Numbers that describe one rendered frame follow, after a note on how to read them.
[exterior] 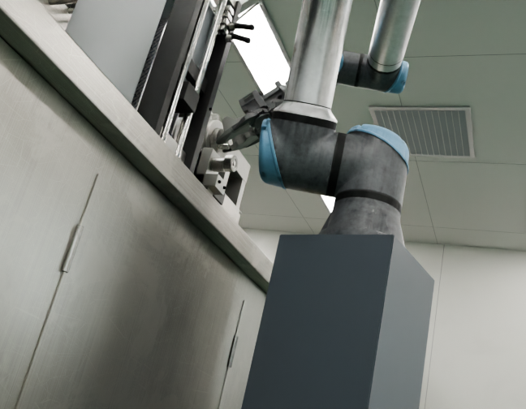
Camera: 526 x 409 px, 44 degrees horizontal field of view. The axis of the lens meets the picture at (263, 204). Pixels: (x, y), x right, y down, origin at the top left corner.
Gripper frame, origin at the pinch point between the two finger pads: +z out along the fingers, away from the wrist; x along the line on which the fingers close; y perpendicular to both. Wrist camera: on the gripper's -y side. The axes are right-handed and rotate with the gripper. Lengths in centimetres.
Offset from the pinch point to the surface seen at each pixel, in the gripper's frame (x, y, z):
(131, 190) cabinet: 60, -45, 9
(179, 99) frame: 36.0, -13.3, 0.3
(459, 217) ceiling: -388, 111, -111
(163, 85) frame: 41.7, -13.9, 1.1
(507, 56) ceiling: -173, 86, -141
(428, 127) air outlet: -242, 116, -102
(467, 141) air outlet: -260, 101, -120
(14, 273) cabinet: 75, -58, 19
